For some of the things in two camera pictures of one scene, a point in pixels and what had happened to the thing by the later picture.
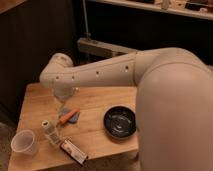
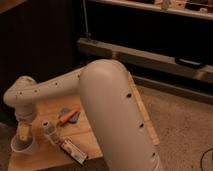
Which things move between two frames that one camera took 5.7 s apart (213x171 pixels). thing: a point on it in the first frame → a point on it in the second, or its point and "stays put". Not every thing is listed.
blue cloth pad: x=74 y=119 stays put
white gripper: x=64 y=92 → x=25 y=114
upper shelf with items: x=201 y=9 stays put
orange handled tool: x=75 y=111 stays put
